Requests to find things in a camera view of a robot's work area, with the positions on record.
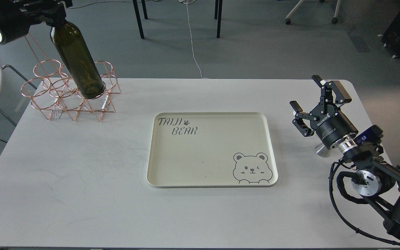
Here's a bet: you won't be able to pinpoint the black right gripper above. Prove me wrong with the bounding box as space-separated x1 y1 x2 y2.
290 75 358 149

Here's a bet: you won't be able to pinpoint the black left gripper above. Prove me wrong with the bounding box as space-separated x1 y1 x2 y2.
0 0 73 45

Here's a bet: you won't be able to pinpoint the steel double jigger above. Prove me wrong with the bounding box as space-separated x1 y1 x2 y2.
315 143 332 158

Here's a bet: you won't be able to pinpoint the dark green wine bottle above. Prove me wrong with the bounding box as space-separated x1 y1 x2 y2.
50 20 105 99

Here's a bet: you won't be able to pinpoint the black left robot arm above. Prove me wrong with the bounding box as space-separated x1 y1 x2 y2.
0 0 73 45

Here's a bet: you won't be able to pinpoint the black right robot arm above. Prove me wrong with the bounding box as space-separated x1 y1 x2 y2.
290 75 400 246

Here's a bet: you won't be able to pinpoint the white office chair base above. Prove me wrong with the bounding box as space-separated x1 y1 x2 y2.
285 0 342 25

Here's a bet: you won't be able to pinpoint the cream bear serving tray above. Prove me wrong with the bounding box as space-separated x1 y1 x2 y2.
147 112 279 188

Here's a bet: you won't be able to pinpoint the black table legs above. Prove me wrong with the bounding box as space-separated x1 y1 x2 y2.
133 0 223 39

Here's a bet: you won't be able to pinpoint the copper wire bottle rack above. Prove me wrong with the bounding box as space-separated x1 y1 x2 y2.
21 33 122 122

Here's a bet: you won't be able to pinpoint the white floor cable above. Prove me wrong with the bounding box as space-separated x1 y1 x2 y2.
179 0 209 80

